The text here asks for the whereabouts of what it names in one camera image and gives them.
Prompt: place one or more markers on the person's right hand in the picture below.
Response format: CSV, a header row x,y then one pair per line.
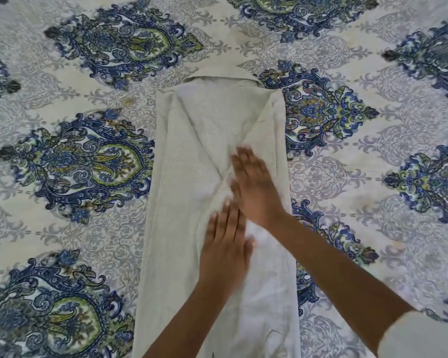
x,y
255,193

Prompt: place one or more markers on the person's left hand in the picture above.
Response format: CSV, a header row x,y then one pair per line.
x,y
224,253

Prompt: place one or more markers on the person's right thumb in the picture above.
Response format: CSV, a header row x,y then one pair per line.
x,y
234,188

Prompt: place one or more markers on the person's left thumb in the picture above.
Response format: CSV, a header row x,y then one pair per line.
x,y
250,246

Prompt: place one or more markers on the beige shirt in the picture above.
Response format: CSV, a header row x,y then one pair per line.
x,y
194,145

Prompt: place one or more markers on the person's right forearm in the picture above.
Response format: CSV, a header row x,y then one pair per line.
x,y
336,279

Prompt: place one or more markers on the person's left forearm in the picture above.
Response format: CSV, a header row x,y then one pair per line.
x,y
194,316

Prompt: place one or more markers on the blue green patterned bedsheet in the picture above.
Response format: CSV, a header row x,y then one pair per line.
x,y
78,108

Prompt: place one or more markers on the white sleeve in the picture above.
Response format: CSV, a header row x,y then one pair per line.
x,y
425,337

